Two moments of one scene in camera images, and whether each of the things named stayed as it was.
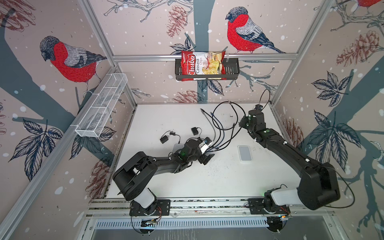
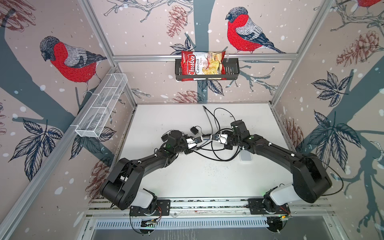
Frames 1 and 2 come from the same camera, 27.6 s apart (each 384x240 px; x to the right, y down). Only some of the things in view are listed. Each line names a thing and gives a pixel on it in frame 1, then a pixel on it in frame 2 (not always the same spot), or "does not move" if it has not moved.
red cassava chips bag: [202, 65] does not move
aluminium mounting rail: [120, 207] does not move
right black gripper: [243, 120] → [227, 132]
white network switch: [244, 153] does not move
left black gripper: [205, 159] → [184, 137]
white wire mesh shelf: [101, 104] does not move
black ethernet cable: [232, 128] → [215, 136]
